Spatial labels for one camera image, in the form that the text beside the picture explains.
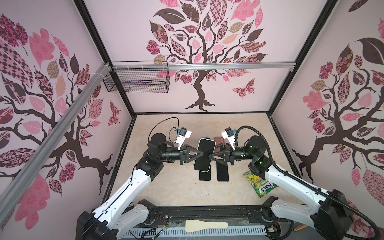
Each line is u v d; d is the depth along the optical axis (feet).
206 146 2.01
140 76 3.11
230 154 1.87
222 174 2.87
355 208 1.99
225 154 1.89
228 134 1.93
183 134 1.93
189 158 1.97
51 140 1.72
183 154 1.87
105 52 2.75
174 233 2.29
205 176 2.87
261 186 2.66
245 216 2.43
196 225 2.35
